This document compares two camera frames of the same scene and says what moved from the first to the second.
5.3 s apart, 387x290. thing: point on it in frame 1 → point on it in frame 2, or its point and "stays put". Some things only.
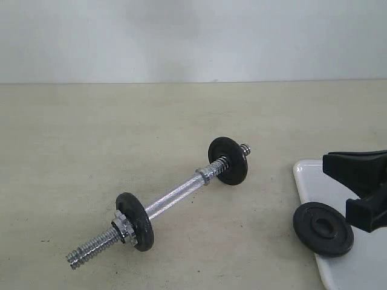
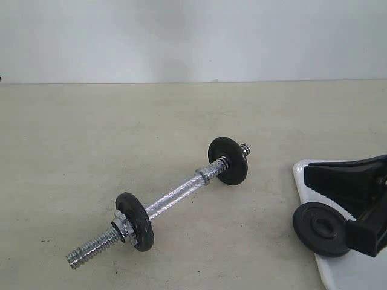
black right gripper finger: [369, 212] → [368, 236]
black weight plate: [323, 229] stays put
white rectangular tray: [364, 267] stays put
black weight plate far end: [237, 168] stays put
